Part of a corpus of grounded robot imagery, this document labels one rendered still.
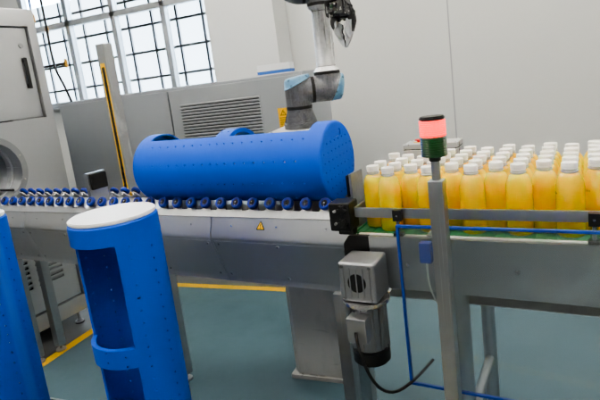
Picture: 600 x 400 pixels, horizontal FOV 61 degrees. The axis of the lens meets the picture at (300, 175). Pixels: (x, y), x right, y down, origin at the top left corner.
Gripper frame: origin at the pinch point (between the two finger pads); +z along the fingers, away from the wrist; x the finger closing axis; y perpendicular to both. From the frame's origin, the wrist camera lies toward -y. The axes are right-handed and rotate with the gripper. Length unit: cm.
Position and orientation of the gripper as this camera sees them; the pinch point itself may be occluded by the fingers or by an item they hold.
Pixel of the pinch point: (345, 44)
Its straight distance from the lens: 179.4
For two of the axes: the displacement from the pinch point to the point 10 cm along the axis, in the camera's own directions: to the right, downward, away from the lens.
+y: -4.3, 0.4, -9.0
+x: 9.0, -1.1, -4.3
